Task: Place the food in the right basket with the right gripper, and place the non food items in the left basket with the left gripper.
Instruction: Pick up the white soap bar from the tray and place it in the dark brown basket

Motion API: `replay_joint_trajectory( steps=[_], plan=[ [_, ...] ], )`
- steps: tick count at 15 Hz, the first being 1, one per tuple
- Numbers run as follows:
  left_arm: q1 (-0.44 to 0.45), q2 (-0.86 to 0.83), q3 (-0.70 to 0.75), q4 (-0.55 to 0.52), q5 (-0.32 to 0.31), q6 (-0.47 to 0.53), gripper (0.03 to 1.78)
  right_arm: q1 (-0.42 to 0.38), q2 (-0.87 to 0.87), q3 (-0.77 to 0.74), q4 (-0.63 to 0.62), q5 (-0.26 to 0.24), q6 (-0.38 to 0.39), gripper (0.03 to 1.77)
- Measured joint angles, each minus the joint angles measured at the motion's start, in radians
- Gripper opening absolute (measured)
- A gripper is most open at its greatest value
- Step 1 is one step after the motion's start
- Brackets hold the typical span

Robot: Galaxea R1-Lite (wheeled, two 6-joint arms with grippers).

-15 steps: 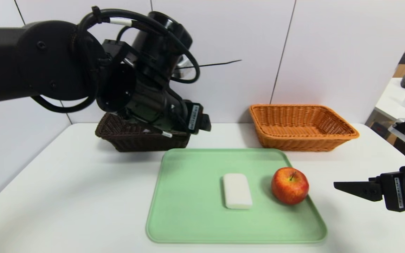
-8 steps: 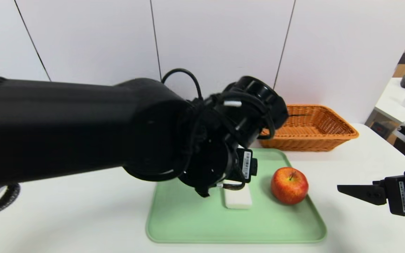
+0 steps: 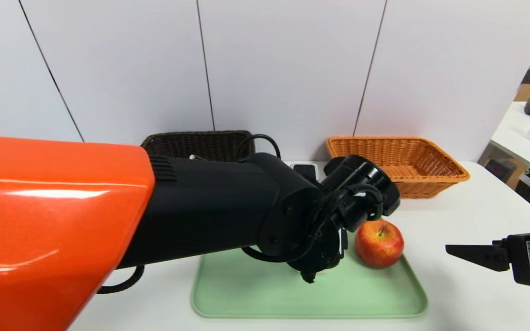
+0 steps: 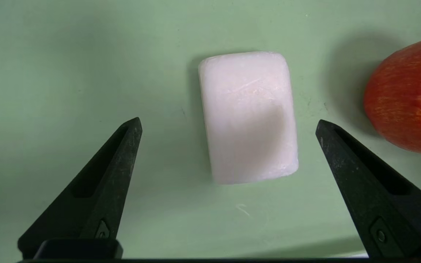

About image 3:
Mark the red apple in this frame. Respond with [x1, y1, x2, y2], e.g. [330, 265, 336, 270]
[355, 219, 405, 269]

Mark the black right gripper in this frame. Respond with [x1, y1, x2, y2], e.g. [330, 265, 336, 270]
[445, 219, 530, 286]

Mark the light green plastic tray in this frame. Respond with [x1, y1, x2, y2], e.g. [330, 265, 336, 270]
[192, 216, 429, 320]

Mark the orange wicker basket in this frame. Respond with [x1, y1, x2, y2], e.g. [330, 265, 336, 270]
[326, 136, 471, 199]

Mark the dark brown wicker basket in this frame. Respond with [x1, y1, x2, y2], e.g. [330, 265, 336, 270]
[141, 130, 256, 162]

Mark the white round-edged side table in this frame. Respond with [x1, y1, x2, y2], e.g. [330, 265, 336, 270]
[490, 101, 530, 177]

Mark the dark floor box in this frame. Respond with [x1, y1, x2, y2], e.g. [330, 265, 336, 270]
[485, 156, 514, 184]

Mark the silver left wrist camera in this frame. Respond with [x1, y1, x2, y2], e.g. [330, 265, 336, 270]
[290, 161, 321, 183]

